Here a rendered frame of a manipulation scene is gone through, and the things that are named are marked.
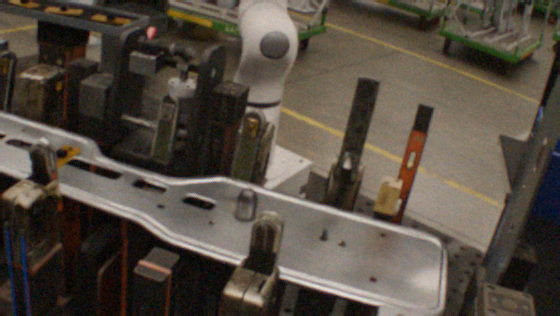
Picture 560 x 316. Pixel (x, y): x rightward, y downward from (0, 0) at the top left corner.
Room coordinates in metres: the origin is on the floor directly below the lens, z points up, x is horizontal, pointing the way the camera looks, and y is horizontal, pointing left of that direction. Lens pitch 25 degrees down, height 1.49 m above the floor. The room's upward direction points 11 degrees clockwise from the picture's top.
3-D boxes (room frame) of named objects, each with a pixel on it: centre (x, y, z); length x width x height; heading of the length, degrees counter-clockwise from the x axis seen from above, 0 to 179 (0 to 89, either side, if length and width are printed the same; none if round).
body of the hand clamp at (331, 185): (0.95, -0.13, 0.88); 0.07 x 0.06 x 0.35; 169
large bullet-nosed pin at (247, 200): (0.81, 0.03, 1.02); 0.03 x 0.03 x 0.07
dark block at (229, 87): (1.05, 0.10, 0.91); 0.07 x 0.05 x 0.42; 169
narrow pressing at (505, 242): (0.73, -0.36, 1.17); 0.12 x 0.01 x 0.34; 169
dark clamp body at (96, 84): (1.08, 0.35, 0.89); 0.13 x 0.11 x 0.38; 169
